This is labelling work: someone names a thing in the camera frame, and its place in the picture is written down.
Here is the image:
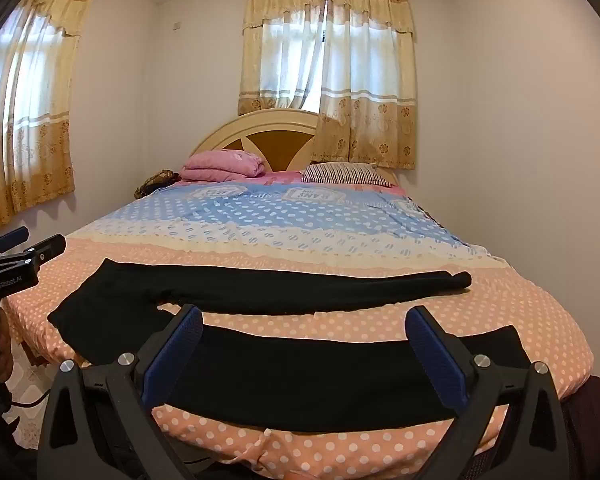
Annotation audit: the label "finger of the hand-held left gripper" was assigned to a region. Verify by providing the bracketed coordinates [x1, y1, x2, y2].
[7, 233, 67, 267]
[0, 226, 30, 261]

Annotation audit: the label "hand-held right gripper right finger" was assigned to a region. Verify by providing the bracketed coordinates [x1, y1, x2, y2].
[405, 305, 571, 480]

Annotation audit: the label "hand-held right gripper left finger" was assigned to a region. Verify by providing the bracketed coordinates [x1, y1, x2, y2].
[37, 304, 204, 480]

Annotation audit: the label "black pants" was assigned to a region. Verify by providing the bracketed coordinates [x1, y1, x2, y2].
[47, 258, 533, 433]

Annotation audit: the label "narrow beige floral curtain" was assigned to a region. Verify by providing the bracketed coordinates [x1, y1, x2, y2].
[0, 0, 98, 236]

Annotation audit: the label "brown patterned cloth bundle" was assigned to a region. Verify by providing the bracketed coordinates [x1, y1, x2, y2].
[134, 168, 182, 200]

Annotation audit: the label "person's dark clothing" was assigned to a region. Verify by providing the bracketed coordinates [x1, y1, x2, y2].
[561, 374, 600, 480]

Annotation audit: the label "polka dot bed cover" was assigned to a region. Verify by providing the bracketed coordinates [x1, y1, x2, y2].
[5, 170, 595, 480]

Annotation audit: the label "folded pink blanket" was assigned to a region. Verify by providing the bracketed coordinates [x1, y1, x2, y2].
[180, 149, 267, 182]

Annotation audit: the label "striped pillow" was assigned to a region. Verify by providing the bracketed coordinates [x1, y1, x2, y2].
[300, 161, 398, 188]

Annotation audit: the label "cream wooden headboard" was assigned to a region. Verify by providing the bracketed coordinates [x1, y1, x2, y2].
[187, 109, 398, 186]

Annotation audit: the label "wide beige floral curtain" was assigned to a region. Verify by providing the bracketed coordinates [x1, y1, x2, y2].
[237, 0, 417, 171]

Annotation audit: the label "black cable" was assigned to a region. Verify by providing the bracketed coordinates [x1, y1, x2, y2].
[9, 393, 49, 409]

